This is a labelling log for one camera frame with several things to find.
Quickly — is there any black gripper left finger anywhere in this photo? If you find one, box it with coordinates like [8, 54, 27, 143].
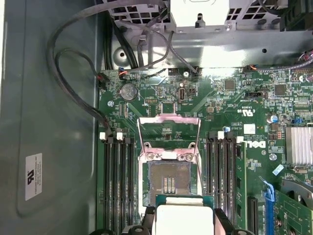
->
[88, 206, 157, 235]

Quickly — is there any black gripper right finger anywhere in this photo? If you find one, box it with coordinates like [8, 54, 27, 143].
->
[213, 207, 256, 235]

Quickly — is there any silver CPU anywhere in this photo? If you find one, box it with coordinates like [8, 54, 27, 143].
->
[154, 194, 216, 235]

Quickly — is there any metal locking lever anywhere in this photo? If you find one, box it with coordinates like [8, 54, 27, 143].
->
[195, 155, 204, 196]
[137, 156, 144, 208]

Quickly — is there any metal socket cover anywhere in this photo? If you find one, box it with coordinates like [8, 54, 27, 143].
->
[136, 113, 203, 162]

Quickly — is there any black expansion slot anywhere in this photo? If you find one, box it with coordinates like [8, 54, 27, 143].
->
[247, 195, 258, 228]

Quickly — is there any black RAM slot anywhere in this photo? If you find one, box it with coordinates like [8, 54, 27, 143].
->
[222, 131, 230, 226]
[112, 139, 120, 235]
[214, 132, 222, 221]
[104, 137, 112, 235]
[120, 137, 127, 235]
[128, 138, 135, 235]
[206, 131, 215, 216]
[229, 137, 237, 226]

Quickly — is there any blue expansion slot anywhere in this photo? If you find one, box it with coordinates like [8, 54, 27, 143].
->
[263, 180, 276, 235]

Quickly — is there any CPU socket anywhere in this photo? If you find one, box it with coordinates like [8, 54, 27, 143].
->
[137, 150, 203, 209]

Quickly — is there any graphics card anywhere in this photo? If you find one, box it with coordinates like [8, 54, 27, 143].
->
[273, 180, 313, 235]

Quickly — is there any silver heat sink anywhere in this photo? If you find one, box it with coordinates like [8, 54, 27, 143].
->
[285, 126, 313, 165]

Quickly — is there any green motherboard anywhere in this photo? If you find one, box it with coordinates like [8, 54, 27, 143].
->
[96, 67, 313, 235]

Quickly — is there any white case sticker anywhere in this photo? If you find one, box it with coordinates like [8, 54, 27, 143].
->
[25, 153, 43, 202]

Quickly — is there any silver coin battery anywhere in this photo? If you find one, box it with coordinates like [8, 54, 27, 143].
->
[119, 82, 139, 103]

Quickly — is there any black open PC case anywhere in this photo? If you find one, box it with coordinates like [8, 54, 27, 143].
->
[0, 0, 313, 235]

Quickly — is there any metal drive cage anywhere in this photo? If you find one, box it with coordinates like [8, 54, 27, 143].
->
[107, 0, 313, 69]

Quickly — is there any grey wire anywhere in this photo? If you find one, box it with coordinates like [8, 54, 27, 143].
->
[167, 30, 200, 74]

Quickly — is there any thin black wire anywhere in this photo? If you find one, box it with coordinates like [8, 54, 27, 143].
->
[55, 48, 107, 89]

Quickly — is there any thick black wire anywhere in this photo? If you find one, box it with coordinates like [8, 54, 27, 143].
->
[46, 0, 169, 139]

